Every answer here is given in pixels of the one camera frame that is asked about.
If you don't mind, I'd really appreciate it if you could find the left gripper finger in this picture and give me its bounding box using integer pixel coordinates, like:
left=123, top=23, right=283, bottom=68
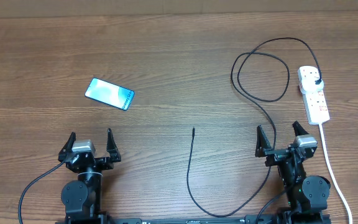
left=106, top=128, right=121, bottom=162
left=58, top=132, right=76, bottom=162

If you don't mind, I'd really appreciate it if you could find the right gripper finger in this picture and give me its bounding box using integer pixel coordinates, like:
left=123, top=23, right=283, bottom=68
left=255, top=125, right=273, bottom=157
left=292, top=121, right=308, bottom=136

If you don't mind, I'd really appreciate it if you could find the blue screen smartphone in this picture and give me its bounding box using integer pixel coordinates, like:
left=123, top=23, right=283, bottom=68
left=85, top=78, right=135, bottom=111

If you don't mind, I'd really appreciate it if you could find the black charger cable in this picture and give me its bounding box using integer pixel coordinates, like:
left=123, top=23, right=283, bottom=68
left=186, top=37, right=323, bottom=218

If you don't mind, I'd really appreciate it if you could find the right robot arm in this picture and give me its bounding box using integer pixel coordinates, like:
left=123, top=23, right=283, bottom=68
left=246, top=121, right=331, bottom=223

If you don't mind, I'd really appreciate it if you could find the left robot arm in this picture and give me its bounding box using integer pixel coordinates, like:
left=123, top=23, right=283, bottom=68
left=58, top=129, right=121, bottom=223

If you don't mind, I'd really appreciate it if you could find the white charger plug adapter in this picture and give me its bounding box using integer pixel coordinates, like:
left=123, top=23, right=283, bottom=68
left=299, top=78, right=324, bottom=94

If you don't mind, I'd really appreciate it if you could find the white power strip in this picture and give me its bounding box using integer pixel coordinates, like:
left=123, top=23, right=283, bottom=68
left=298, top=66, right=330, bottom=125

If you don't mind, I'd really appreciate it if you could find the white power strip cord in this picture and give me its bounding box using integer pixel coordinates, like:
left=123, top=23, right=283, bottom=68
left=318, top=123, right=354, bottom=224

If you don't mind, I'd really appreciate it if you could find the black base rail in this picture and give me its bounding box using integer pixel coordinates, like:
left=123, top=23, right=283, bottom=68
left=55, top=215, right=331, bottom=224

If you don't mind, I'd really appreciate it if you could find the cardboard wall panel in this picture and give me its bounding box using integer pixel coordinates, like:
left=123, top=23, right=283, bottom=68
left=0, top=0, right=358, bottom=18

